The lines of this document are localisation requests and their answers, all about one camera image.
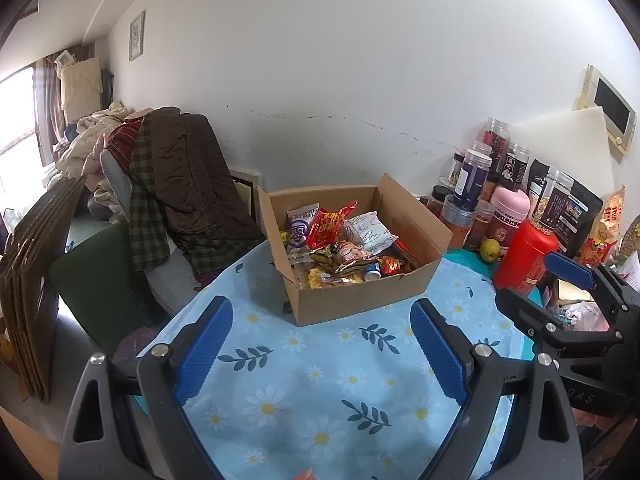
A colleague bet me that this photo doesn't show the white framed board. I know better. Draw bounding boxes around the white framed board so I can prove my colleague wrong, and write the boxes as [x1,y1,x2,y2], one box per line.
[229,167,264,231]

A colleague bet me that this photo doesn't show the purple and white snack packet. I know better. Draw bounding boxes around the purple and white snack packet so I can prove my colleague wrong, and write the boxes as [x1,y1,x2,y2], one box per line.
[286,203,321,253]

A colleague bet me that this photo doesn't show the red canister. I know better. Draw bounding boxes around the red canister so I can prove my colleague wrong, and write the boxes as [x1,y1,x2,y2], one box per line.
[494,217,560,297]

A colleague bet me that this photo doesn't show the clear bag of yellow waffles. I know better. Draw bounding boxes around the clear bag of yellow waffles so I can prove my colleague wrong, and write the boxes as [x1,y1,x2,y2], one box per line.
[295,265,366,290]

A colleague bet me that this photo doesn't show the grey chair back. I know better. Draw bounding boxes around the grey chair back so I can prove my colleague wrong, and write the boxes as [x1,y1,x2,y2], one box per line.
[99,149,135,198]

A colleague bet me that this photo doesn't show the jar with pink lid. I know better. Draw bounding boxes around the jar with pink lid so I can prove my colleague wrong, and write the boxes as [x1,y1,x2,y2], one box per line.
[489,185,531,248]

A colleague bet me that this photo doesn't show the pile of pale clothes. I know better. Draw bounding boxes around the pile of pale clothes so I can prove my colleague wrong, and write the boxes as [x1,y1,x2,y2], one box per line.
[55,101,151,221]

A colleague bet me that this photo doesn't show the green plaid shirt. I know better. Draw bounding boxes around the green plaid shirt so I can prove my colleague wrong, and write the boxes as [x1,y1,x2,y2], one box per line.
[127,120,173,273]

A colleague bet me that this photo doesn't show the spice jar with black lid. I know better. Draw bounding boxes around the spice jar with black lid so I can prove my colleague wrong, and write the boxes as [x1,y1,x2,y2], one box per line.
[427,185,453,218]

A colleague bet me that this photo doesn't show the dark green seat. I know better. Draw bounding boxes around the dark green seat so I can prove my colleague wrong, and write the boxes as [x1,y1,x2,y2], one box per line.
[48,220,173,356]

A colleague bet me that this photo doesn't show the clear jar with black face label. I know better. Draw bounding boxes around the clear jar with black face label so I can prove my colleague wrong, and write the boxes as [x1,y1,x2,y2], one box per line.
[499,142,531,193]

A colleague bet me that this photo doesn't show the framed wall picture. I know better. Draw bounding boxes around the framed wall picture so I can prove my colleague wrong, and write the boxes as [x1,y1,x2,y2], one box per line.
[128,10,147,62]

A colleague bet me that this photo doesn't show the teal table cover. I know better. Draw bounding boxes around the teal table cover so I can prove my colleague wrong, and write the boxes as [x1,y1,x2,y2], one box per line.
[442,250,546,311]

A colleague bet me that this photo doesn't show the blue daisy print tablecloth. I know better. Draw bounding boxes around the blue daisy print tablecloth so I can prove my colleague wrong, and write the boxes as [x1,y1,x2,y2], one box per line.
[135,237,531,480]

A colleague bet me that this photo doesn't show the cardboard box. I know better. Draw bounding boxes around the cardboard box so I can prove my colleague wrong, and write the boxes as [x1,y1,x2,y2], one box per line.
[257,172,454,327]

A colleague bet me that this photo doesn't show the person's right hand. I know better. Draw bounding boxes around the person's right hand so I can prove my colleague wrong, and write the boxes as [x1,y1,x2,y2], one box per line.
[572,407,626,441]

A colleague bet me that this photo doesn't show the gold foil snack packet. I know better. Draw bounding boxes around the gold foil snack packet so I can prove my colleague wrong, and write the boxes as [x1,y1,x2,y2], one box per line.
[310,250,351,273]

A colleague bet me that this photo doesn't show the white and red snack packet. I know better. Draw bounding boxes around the white and red snack packet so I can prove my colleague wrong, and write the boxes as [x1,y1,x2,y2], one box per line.
[332,241,371,263]

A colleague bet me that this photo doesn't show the stack of flat cardboard sheets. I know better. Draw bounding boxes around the stack of flat cardboard sheets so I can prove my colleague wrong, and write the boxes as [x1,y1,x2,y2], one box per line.
[0,175,86,403]

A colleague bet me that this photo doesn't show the red and tan snack bag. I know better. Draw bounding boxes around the red and tan snack bag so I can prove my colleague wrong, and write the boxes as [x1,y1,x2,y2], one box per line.
[580,187,627,268]

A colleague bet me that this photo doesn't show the brown quilted jacket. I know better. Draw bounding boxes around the brown quilted jacket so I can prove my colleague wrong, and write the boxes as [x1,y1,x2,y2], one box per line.
[142,106,266,281]

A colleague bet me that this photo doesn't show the white leaf print bread packet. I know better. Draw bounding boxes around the white leaf print bread packet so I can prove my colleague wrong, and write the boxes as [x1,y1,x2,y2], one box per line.
[347,211,399,256]

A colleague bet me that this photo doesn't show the red striped garment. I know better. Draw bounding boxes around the red striped garment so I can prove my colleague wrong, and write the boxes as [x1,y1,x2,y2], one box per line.
[107,120,143,153]

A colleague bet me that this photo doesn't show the small black pouch bag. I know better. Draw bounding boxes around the small black pouch bag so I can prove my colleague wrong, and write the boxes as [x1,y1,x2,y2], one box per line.
[527,159,551,196]

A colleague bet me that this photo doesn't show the brown spice jar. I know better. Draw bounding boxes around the brown spice jar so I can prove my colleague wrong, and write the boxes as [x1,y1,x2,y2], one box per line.
[465,200,495,253]

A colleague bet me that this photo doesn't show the large black pouch bag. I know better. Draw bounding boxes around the large black pouch bag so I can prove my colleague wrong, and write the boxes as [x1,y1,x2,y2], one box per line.
[555,180,603,261]

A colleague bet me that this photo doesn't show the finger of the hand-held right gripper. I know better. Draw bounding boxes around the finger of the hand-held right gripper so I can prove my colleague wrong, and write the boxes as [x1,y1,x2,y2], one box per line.
[544,252,640,332]
[495,287,617,362]

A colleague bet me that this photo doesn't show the brown curtain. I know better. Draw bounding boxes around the brown curtain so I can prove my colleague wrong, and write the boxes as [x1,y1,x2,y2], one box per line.
[32,57,66,166]

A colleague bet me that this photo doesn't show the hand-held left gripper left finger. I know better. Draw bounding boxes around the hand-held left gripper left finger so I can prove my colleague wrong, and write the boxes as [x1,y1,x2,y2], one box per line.
[59,296,234,480]

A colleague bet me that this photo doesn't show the clear jar of orange-red contents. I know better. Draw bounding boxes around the clear jar of orange-red contents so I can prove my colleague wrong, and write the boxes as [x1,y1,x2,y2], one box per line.
[440,194,478,251]

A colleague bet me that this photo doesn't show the tall clear jar red contents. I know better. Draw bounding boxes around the tall clear jar red contents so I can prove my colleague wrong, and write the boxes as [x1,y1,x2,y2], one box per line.
[481,117,510,161]

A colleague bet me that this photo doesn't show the clear jar with dark blue label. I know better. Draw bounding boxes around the clear jar with dark blue label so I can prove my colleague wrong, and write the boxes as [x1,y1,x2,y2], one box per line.
[459,149,493,211]

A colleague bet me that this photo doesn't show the cream wall intercom panel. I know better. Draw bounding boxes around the cream wall intercom panel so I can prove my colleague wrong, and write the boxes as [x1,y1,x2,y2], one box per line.
[572,64,638,163]

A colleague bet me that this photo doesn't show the clear jar of nuts black label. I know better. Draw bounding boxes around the clear jar of nuts black label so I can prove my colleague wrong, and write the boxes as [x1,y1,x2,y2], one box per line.
[529,170,575,233]

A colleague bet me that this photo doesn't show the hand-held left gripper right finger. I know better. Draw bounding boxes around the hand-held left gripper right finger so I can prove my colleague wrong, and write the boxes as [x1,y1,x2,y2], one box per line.
[410,298,583,480]

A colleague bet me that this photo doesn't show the red bag with yellow print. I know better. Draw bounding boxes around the red bag with yellow print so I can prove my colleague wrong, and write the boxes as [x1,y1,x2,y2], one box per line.
[306,200,359,251]

